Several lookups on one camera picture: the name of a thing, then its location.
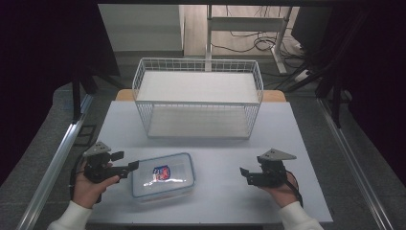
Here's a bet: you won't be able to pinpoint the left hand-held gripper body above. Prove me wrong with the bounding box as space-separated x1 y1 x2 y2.
82 141 128 185

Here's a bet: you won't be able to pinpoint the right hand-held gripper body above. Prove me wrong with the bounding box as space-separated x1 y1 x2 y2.
247 148 298 188

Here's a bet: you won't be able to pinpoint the clear plastic box blue-rimmed lid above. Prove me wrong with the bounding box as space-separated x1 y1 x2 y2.
130 151 196 204

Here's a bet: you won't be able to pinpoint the person's right hand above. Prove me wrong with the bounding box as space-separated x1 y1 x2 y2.
259 170 302 209

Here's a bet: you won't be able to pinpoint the person's left hand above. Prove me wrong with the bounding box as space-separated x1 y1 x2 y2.
72 161 121 210

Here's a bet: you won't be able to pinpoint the small red and blue packet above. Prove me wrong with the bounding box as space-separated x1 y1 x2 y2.
151 164 172 183

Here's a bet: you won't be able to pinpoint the black metal stand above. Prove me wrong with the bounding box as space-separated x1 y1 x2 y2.
276 47 352 129
70 61 99 126

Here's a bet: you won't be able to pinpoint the white power strip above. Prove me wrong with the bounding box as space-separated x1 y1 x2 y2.
294 68 313 83

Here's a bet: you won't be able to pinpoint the black curtain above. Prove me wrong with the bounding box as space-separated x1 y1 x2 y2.
319 0 406 178
0 0 122 187

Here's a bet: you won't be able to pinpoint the white cabinet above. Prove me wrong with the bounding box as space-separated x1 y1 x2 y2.
97 3 186 53

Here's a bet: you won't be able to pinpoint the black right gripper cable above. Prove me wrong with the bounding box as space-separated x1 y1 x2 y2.
284 170 305 207

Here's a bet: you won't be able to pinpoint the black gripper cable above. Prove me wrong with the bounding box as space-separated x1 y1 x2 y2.
68 155 86 205
284 170 305 207

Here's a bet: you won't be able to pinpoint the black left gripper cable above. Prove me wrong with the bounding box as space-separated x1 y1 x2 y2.
68 155 86 205

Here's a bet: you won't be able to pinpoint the aluminium rail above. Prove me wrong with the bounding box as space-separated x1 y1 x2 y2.
316 97 395 230
16 93 95 230

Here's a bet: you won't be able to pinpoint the white wire rack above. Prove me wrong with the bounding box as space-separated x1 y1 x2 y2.
131 57 265 140

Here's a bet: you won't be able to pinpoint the black cables on floor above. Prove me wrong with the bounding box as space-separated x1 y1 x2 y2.
210 5 305 58

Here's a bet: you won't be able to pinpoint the white metal desk frame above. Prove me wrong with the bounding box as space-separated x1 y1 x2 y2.
205 4 294 75

